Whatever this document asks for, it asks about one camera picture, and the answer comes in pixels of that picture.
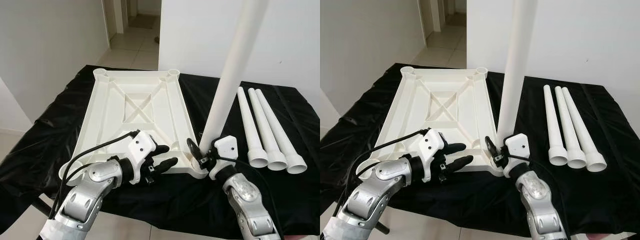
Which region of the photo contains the black tablecloth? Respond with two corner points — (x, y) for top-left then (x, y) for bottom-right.
(0, 65), (321, 236)
(320, 62), (640, 238)

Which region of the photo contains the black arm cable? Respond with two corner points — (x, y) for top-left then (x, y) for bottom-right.
(507, 152), (576, 240)
(345, 127), (431, 221)
(212, 156), (286, 240)
(47, 130), (141, 221)

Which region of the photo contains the white plastic table leg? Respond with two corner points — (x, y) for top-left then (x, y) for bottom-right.
(236, 86), (270, 169)
(247, 88), (289, 172)
(256, 88), (308, 175)
(562, 87), (608, 173)
(543, 84), (570, 166)
(199, 0), (271, 153)
(496, 0), (539, 148)
(554, 86), (588, 169)

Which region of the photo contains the white plastic table top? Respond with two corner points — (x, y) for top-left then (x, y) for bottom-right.
(363, 66), (506, 177)
(58, 67), (210, 182)

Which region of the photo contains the white door frame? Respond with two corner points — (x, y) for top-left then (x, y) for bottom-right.
(431, 0), (447, 33)
(111, 0), (128, 35)

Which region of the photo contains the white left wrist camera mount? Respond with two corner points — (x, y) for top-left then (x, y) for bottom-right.
(126, 131), (157, 186)
(417, 128), (446, 183)

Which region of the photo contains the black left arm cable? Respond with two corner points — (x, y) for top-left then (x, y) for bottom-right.
(345, 127), (431, 221)
(47, 130), (141, 221)

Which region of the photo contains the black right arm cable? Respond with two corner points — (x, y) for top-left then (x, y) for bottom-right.
(507, 152), (576, 240)
(212, 156), (286, 240)

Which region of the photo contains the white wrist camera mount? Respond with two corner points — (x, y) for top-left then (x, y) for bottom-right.
(417, 128), (446, 183)
(126, 131), (157, 186)
(208, 136), (239, 181)
(502, 133), (530, 178)

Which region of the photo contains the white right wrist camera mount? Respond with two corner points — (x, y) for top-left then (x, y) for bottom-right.
(208, 136), (239, 181)
(502, 133), (530, 178)

